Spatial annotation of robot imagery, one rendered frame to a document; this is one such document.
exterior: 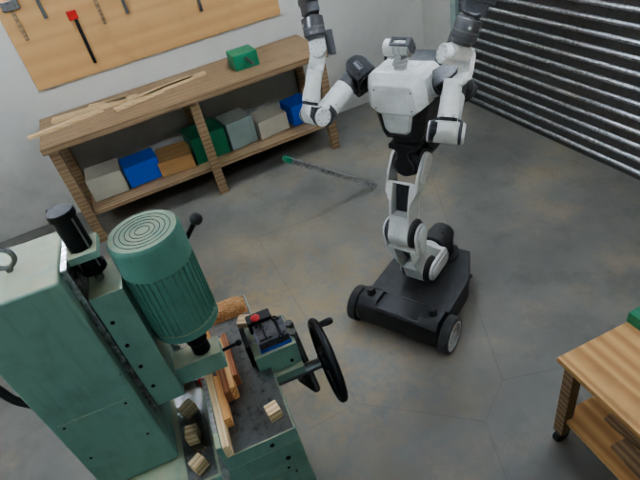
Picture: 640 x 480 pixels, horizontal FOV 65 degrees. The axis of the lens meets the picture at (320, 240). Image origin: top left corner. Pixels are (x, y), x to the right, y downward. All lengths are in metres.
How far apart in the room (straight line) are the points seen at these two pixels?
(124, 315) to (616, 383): 1.59
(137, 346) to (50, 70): 3.30
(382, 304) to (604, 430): 1.11
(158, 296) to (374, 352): 1.67
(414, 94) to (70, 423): 1.58
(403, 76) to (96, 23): 2.81
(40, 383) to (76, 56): 3.33
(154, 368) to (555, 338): 2.01
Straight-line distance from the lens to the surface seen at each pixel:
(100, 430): 1.52
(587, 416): 2.37
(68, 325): 1.26
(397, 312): 2.65
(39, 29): 4.38
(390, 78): 2.12
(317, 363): 1.69
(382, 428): 2.49
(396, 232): 2.40
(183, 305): 1.29
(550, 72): 4.21
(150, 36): 4.43
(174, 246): 1.20
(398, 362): 2.69
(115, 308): 1.29
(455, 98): 1.84
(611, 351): 2.13
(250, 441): 1.50
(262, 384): 1.59
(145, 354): 1.40
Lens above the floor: 2.13
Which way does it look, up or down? 38 degrees down
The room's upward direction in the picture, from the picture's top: 13 degrees counter-clockwise
